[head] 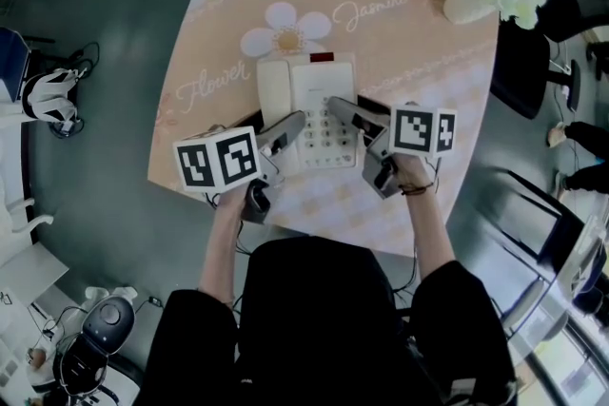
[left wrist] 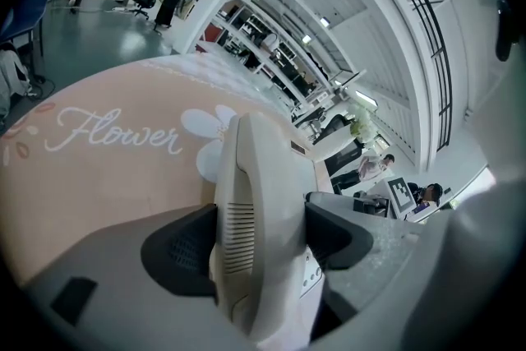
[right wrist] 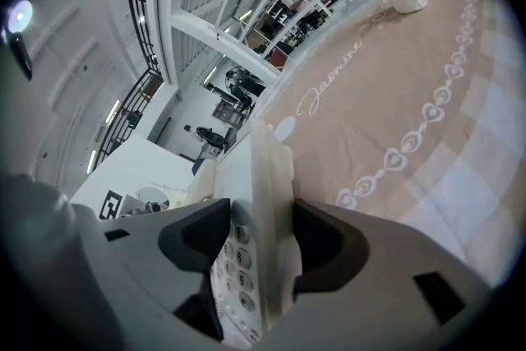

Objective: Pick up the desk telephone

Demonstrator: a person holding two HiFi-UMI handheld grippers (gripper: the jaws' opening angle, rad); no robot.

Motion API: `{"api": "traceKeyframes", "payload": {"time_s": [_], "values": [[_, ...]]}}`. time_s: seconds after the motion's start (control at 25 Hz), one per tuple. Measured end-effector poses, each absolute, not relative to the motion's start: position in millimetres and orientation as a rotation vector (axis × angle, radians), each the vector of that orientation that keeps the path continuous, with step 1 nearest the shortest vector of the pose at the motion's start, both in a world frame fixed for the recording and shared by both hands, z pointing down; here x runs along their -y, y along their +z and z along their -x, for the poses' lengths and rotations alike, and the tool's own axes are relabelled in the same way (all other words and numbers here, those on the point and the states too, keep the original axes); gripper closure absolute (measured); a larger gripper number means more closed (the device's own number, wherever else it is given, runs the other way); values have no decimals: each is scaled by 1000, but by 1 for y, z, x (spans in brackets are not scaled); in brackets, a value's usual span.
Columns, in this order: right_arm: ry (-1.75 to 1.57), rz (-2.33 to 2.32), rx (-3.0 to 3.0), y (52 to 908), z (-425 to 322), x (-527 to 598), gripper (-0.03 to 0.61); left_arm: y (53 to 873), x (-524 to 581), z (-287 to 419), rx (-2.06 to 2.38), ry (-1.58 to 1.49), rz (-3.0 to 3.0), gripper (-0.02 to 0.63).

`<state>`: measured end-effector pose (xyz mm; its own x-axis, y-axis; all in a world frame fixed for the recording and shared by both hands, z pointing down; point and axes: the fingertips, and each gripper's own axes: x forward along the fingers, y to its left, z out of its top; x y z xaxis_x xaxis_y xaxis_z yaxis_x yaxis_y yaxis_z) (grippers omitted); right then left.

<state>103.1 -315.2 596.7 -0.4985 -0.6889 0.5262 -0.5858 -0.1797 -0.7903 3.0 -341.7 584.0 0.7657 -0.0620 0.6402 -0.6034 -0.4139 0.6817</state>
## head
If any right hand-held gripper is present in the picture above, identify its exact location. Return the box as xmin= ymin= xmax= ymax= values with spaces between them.
xmin=327 ymin=97 xmax=459 ymax=202

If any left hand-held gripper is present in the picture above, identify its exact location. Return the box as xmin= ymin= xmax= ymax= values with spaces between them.
xmin=172 ymin=109 xmax=306 ymax=225

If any cream telephone base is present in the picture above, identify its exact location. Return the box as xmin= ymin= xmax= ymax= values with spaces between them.
xmin=256 ymin=51 xmax=359 ymax=171

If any person's right forearm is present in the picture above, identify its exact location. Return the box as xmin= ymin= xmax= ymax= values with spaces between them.
xmin=396 ymin=154 xmax=459 ymax=284

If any person's left forearm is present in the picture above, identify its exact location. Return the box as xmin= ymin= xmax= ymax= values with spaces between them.
xmin=198 ymin=192 xmax=251 ymax=300

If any black wrist band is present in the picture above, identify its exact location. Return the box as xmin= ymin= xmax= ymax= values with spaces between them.
xmin=398 ymin=182 xmax=439 ymax=198

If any black mesh office chair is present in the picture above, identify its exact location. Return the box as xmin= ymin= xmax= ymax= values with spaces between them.
xmin=489 ymin=0 xmax=609 ymax=120

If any person's black shirt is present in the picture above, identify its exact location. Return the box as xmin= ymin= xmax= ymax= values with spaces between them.
xmin=149 ymin=235 xmax=518 ymax=406

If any grey white backpack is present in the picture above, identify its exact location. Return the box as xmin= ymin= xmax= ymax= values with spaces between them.
xmin=21 ymin=67 xmax=82 ymax=126

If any white dressing table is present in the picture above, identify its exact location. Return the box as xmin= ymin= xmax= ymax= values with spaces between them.
xmin=0 ymin=102 xmax=54 ymax=248

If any blue chair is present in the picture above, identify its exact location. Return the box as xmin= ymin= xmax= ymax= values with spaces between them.
xmin=0 ymin=27 xmax=32 ymax=104

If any black frame glass desk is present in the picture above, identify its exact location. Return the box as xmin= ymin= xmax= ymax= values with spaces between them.
xmin=494 ymin=168 xmax=591 ymax=275

